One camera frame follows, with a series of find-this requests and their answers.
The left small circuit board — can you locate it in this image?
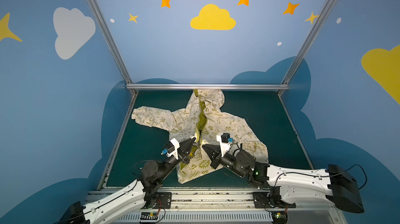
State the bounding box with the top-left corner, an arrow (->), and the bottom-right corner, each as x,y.
139,212 -> 159,223

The right aluminium frame post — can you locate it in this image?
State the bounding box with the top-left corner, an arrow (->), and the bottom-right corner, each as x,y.
281,0 -> 338,86

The small circuit board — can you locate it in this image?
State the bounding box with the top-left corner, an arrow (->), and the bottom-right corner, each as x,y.
271,211 -> 288,224
139,212 -> 159,223

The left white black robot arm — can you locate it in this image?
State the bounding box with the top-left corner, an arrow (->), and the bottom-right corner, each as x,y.
58,136 -> 196,224

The rear aluminium frame bar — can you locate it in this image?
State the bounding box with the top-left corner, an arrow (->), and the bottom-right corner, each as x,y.
126,83 -> 290,91

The aluminium frame post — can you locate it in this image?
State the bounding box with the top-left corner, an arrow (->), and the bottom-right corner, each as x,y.
86,0 -> 132,83
281,0 -> 338,86

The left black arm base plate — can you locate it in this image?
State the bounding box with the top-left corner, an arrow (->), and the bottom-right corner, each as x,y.
144,192 -> 172,209

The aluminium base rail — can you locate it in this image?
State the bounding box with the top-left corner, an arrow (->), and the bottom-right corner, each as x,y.
76,188 -> 348,224

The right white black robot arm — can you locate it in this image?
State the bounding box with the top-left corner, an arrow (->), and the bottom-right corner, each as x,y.
202,144 -> 365,214

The right small circuit board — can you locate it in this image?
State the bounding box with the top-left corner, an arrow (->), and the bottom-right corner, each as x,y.
271,211 -> 288,224

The left aluminium frame post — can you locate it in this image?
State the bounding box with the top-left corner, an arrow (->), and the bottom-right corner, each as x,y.
86,0 -> 132,83

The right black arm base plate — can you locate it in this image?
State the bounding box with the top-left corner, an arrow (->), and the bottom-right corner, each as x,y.
252,191 -> 296,209

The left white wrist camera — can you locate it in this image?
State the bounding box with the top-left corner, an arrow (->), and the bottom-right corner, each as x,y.
160,138 -> 180,160

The cream green-lined hooded jacket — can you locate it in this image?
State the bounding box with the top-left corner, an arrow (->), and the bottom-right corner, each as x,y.
131,89 -> 268,184

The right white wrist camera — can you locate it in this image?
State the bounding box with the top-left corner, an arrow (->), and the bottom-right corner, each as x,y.
216,132 -> 233,157

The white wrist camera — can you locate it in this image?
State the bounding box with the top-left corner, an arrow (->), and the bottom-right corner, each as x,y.
160,138 -> 180,160
216,132 -> 233,157

